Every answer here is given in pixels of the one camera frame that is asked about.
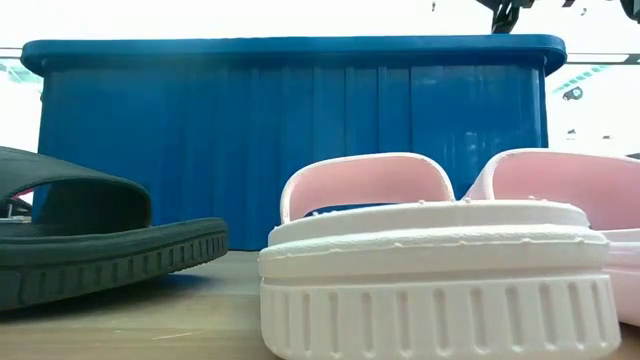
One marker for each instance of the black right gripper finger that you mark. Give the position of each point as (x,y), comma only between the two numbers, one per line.
(505,20)

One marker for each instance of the pink slide sandal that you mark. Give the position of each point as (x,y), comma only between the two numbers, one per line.
(575,185)
(435,280)

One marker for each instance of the black slide sandal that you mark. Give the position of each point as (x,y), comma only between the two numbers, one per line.
(100,260)

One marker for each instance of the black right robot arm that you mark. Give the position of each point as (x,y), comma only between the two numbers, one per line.
(632,7)

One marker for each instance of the large blue plastic bin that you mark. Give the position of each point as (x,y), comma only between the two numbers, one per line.
(250,150)

